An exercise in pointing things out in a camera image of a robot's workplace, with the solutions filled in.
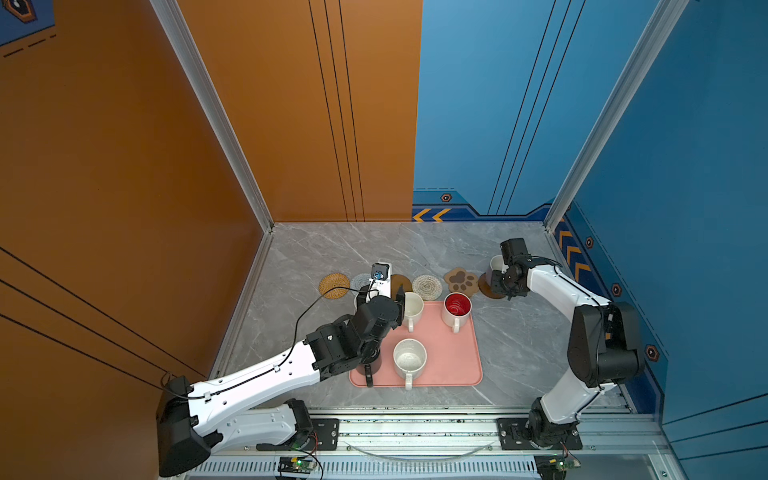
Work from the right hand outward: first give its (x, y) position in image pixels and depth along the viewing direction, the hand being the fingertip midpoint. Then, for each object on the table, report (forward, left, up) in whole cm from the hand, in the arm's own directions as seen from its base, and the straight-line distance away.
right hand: (497, 286), depth 94 cm
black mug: (-26, +39, +1) cm, 47 cm away
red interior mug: (-6, +13, -4) cm, 15 cm away
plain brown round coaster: (+6, +33, -5) cm, 34 cm away
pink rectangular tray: (-21, +16, -6) cm, 27 cm away
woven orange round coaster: (+4, +54, -5) cm, 54 cm away
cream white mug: (-8, +27, -1) cm, 28 cm away
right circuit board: (-46, -7, -7) cm, 47 cm away
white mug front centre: (-21, +28, -5) cm, 36 cm away
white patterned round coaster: (+4, +21, -5) cm, 22 cm away
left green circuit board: (-46, +57, -7) cm, 73 cm away
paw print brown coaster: (+7, +11, -5) cm, 13 cm away
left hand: (-13, +33, +21) cm, 41 cm away
